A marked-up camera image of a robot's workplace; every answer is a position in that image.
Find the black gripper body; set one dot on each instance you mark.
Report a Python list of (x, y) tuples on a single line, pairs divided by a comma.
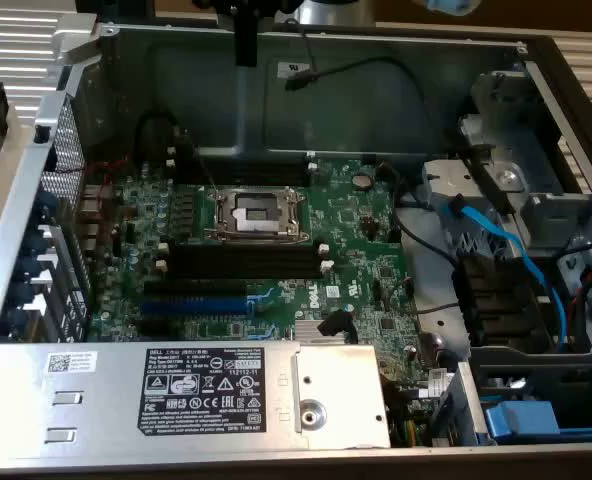
[(221, 6)]

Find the black RAM slot white latches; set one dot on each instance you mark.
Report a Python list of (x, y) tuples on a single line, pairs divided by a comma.
[(246, 176), (246, 161), (246, 252), (246, 270)]

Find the white case sticker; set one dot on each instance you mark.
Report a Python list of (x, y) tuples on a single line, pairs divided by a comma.
[(293, 67)]

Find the thin metal locking lever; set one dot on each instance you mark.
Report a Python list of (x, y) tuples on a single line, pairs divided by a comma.
[(201, 161)]

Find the grey metal PC case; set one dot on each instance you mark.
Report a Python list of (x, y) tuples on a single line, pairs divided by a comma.
[(366, 110)]

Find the metal CPU socket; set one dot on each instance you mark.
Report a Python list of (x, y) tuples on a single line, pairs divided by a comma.
[(256, 215)]

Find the round coin cell battery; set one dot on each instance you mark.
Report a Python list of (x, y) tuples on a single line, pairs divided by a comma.
[(361, 180)]

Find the metal port block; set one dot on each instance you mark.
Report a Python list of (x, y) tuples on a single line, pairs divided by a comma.
[(93, 202)]

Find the small black clip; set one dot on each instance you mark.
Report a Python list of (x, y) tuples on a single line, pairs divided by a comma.
[(40, 135)]

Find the green Dell motherboard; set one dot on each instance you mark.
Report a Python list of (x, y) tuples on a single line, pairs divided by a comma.
[(356, 240)]

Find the long black expansion slot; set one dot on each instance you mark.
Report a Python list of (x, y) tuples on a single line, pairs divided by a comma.
[(196, 288)]

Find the blue slot clip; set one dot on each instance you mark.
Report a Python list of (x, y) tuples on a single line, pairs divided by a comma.
[(28, 267), (21, 292), (37, 240), (14, 318), (46, 204)]

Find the blue expansion slot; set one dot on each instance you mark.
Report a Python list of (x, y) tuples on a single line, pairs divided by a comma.
[(196, 305)]

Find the black plastic bar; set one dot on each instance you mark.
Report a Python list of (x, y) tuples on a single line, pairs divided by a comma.
[(491, 180)]

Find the grey metal disk bay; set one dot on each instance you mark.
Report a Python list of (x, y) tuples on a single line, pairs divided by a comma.
[(516, 125)]

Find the silver finned chipset heatsink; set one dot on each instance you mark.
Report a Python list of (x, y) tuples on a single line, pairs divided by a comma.
[(308, 332)]

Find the short black expansion slot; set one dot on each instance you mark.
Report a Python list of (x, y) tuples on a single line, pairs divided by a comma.
[(154, 326)]

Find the black ribbed plastic shroud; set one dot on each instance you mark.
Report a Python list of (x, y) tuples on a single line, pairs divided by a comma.
[(496, 300)]

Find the silver power supply with label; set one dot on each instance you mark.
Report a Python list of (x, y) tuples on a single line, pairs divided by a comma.
[(101, 400)]

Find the grey metal drive cage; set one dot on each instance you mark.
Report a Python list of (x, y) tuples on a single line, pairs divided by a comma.
[(526, 360)]

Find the blue plastic latch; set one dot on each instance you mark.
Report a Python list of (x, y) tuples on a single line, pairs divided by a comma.
[(521, 420)]

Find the silver disk bracket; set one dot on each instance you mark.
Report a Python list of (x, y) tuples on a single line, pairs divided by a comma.
[(456, 177)]

